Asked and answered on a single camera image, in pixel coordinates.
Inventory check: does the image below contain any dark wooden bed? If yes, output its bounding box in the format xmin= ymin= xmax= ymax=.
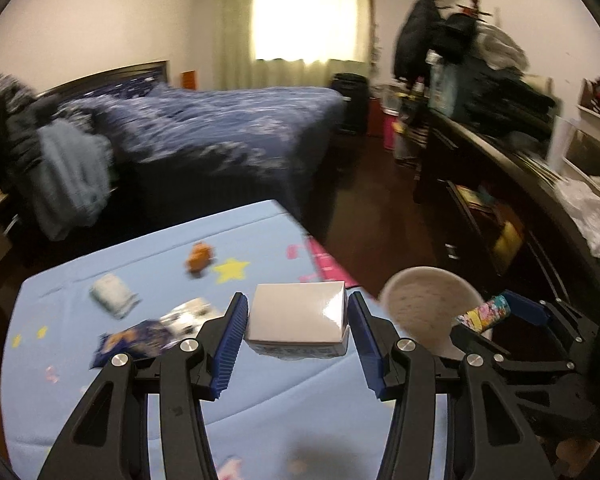
xmin=10 ymin=60 xmax=348 ymax=261

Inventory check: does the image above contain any navy starry pillow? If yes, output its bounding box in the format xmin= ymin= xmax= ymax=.
xmin=95 ymin=77 xmax=167 ymax=100

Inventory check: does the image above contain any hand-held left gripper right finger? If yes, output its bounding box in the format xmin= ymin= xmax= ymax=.
xmin=347 ymin=291 xmax=556 ymax=480

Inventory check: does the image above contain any light blue fleece blanket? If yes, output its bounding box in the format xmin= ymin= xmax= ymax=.
xmin=32 ymin=120 xmax=114 ymax=241

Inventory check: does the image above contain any hanging black jacket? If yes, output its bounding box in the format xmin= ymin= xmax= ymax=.
xmin=432 ymin=12 xmax=482 ymax=62

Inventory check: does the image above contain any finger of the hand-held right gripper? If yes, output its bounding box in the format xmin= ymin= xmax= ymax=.
xmin=500 ymin=289 xmax=600 ymax=361
xmin=450 ymin=324 xmax=578 ymax=376

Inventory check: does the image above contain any dark blue snack bag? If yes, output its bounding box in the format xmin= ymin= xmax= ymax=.
xmin=91 ymin=319 xmax=173 ymax=370

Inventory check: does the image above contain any silver blister pill pack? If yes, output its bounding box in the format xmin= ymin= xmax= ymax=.
xmin=159 ymin=297 xmax=220 ymax=338

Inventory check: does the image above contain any white crumpled paper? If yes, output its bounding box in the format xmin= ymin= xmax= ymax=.
xmin=89 ymin=273 xmax=142 ymax=319

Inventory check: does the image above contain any white crumpled cloth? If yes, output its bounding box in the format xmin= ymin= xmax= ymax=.
xmin=555 ymin=180 xmax=600 ymax=257

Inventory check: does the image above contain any pale green curtain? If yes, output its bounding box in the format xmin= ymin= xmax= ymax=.
xmin=217 ymin=0 xmax=377 ymax=92

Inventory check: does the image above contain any blue patterned duvet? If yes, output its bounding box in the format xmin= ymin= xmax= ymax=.
xmin=55 ymin=85 xmax=348 ymax=181

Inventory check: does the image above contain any clear storage box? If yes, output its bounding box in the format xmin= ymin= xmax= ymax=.
xmin=392 ymin=125 xmax=422 ymax=162

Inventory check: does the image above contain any blue printed tablecloth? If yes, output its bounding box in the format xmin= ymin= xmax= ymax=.
xmin=0 ymin=199 xmax=456 ymax=480

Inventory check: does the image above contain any person's right hand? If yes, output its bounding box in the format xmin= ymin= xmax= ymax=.
xmin=554 ymin=437 xmax=600 ymax=480

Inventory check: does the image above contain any dark wooden dresser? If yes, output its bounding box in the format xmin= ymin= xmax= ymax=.
xmin=415 ymin=110 xmax=600 ymax=311

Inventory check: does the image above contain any pile of dark clothes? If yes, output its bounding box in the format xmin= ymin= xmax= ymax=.
xmin=460 ymin=55 xmax=557 ymax=137

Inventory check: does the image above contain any small orange toy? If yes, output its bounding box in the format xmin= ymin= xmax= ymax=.
xmin=186 ymin=241 xmax=216 ymax=277

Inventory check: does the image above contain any red container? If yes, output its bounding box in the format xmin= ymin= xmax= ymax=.
xmin=367 ymin=97 xmax=384 ymax=137

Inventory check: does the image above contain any cartoon print snack wrapper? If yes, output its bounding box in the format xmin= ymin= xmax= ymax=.
xmin=455 ymin=294 xmax=511 ymax=333

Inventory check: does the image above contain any black suitcase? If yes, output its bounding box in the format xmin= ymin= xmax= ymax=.
xmin=332 ymin=73 xmax=370 ymax=137

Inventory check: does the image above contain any white garment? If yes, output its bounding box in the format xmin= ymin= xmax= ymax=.
xmin=475 ymin=22 xmax=529 ymax=69

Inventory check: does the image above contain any hanging dark coat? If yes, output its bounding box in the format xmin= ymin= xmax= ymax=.
xmin=395 ymin=0 xmax=444 ymax=82

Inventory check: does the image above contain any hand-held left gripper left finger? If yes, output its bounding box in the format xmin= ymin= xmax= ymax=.
xmin=37 ymin=292 xmax=251 ymax=480

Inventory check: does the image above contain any white cardboard box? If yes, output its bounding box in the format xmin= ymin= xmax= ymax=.
xmin=244 ymin=281 xmax=352 ymax=359

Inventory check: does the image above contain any white plastic stool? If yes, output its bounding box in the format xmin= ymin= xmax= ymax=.
xmin=380 ymin=266 xmax=493 ymax=361

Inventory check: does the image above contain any pink bin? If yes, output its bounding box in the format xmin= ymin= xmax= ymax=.
xmin=382 ymin=115 xmax=399 ymax=152

